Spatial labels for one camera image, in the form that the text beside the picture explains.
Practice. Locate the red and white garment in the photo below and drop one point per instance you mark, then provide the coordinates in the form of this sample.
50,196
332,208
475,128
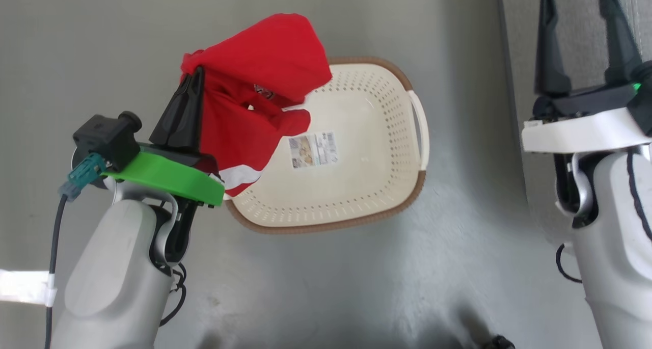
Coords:
254,58

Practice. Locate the paper label sticker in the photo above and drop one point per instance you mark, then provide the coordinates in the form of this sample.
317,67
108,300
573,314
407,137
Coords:
313,150

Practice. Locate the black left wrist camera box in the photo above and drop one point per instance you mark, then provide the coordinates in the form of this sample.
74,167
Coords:
104,135

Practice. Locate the grey fabric sofa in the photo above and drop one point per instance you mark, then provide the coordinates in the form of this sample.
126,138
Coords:
575,33

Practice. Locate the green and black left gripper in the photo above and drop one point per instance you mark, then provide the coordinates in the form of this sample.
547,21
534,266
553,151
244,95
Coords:
168,173

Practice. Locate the white tape strip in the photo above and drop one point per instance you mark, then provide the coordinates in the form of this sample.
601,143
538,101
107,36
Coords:
23,287

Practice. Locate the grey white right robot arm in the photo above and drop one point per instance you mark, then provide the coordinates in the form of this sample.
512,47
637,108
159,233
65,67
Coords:
616,237

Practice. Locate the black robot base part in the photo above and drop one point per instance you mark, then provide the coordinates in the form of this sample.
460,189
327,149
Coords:
498,343

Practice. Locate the cream perforated laundry basket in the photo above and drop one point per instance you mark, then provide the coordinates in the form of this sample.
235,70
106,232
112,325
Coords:
356,186

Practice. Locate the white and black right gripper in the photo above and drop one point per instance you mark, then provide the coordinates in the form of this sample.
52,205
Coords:
591,119

